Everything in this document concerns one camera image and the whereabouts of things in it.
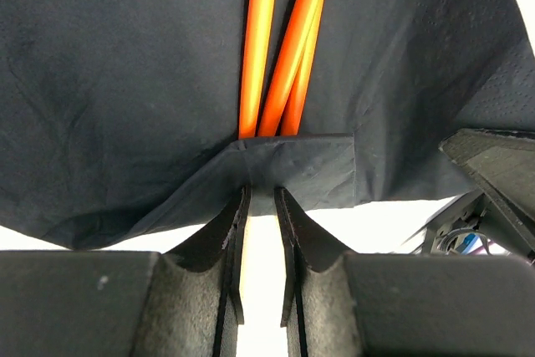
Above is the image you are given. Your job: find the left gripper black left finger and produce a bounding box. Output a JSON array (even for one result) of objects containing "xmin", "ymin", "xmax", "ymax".
[{"xmin": 130, "ymin": 186, "xmax": 252, "ymax": 356}]

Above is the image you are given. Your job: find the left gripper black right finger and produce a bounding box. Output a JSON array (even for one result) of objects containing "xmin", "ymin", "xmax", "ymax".
[{"xmin": 274, "ymin": 188, "xmax": 364, "ymax": 356}]

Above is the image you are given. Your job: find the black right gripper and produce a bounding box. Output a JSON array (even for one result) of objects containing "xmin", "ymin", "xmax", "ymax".
[{"xmin": 412, "ymin": 129, "xmax": 534, "ymax": 263}]

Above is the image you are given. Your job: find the black paper napkin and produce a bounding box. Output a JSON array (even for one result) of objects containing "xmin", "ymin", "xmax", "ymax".
[{"xmin": 1, "ymin": 0, "xmax": 534, "ymax": 249}]

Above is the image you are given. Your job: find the orange plastic spoon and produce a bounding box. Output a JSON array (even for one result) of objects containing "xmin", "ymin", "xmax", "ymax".
[{"xmin": 258, "ymin": 0, "xmax": 319, "ymax": 137}]

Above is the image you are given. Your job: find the orange plastic knife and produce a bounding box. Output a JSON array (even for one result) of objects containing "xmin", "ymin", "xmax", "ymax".
[{"xmin": 238, "ymin": 0, "xmax": 275, "ymax": 139}]

